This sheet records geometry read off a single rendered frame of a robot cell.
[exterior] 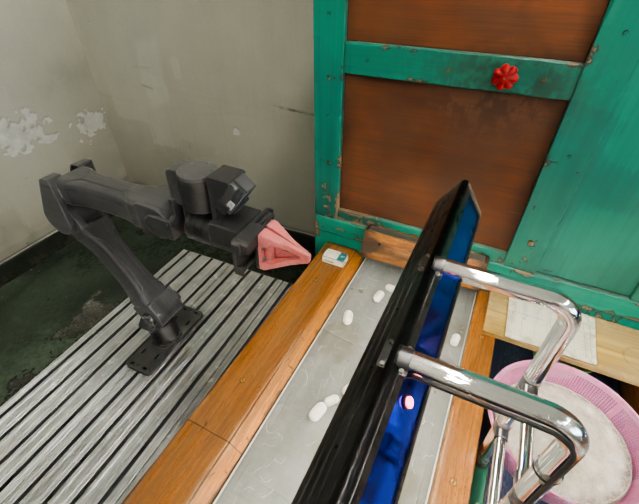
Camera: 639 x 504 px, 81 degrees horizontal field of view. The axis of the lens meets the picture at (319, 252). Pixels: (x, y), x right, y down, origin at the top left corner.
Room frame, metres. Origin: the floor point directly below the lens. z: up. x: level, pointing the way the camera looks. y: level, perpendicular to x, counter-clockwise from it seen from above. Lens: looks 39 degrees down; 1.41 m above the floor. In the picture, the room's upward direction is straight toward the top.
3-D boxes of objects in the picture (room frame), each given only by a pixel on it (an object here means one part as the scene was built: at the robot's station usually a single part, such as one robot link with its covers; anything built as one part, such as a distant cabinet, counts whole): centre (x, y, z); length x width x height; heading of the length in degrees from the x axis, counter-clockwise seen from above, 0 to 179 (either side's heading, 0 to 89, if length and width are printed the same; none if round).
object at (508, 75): (0.70, -0.32, 1.24); 0.04 x 0.02 x 0.04; 64
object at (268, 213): (0.46, 0.12, 1.07); 0.10 x 0.07 x 0.07; 156
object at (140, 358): (0.58, 0.37, 0.71); 0.20 x 0.07 x 0.08; 156
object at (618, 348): (0.51, -0.53, 0.77); 0.33 x 0.15 x 0.01; 64
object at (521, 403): (0.25, -0.18, 0.90); 0.20 x 0.19 x 0.45; 154
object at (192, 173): (0.51, 0.21, 1.11); 0.12 x 0.09 x 0.12; 66
